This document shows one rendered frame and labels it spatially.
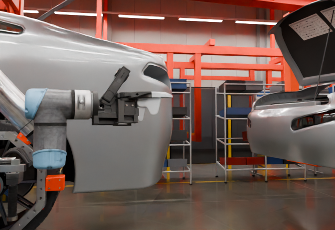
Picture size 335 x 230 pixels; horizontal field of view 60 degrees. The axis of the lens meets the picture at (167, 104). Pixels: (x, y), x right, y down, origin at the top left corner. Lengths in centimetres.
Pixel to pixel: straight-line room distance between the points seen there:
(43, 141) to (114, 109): 19
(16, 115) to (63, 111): 17
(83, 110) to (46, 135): 10
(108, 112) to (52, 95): 14
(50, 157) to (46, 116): 10
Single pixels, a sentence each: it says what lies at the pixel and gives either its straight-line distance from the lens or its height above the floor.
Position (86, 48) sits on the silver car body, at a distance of 190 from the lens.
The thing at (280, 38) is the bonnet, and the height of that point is 228.
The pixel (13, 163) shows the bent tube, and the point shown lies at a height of 99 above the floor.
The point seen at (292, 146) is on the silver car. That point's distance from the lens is 302.
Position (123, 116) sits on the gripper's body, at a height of 118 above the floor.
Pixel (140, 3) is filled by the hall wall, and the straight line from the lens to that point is 1174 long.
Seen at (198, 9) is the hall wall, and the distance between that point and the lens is 1200.
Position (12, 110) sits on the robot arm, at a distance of 86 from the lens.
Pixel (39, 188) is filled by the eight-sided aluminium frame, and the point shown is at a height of 83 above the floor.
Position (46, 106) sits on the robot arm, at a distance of 73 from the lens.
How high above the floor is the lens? 117
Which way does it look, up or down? 3 degrees up
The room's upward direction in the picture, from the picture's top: straight up
